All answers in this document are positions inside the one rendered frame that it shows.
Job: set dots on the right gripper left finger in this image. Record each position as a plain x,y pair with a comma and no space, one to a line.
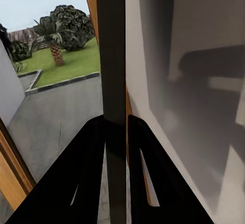
69,192

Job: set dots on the door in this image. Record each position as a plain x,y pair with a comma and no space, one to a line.
50,86

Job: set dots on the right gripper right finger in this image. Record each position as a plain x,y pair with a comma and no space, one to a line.
178,203

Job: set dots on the poster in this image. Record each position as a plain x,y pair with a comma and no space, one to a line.
111,18

